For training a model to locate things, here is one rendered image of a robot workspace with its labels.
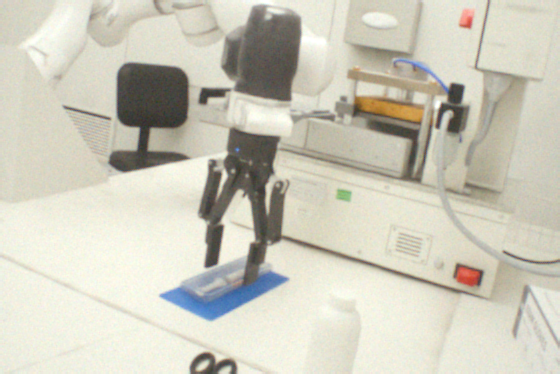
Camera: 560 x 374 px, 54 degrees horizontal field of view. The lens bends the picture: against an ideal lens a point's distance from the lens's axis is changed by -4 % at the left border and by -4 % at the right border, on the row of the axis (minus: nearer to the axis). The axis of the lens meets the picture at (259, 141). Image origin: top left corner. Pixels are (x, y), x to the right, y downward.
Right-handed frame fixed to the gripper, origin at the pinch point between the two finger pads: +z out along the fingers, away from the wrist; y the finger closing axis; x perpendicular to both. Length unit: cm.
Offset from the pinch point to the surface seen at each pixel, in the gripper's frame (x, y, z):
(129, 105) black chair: -130, 156, 9
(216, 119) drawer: -30.7, 29.6, -14.6
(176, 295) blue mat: 9.3, 2.7, 4.8
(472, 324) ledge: -9.4, -35.4, -0.2
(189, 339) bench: 17.1, -6.4, 4.9
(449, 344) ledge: -0.5, -34.3, -0.2
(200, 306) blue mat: 9.1, -1.7, 4.7
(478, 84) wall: -188, 7, -32
